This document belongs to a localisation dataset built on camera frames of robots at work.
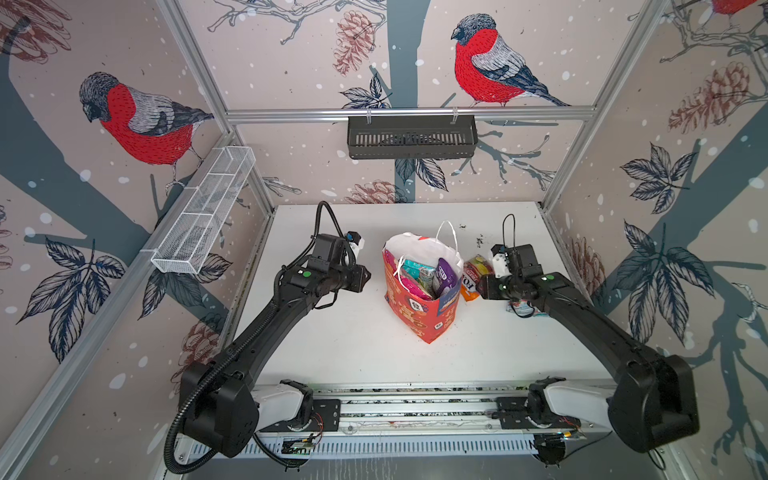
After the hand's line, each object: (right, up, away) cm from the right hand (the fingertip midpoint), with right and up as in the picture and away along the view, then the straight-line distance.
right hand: (481, 288), depth 85 cm
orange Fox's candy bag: (+1, +4, +13) cm, 13 cm away
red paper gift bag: (-16, -6, -9) cm, 20 cm away
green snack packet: (-17, +4, +3) cm, 18 cm away
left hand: (-33, +5, -5) cm, 34 cm away
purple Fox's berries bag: (-11, +5, -5) cm, 13 cm away
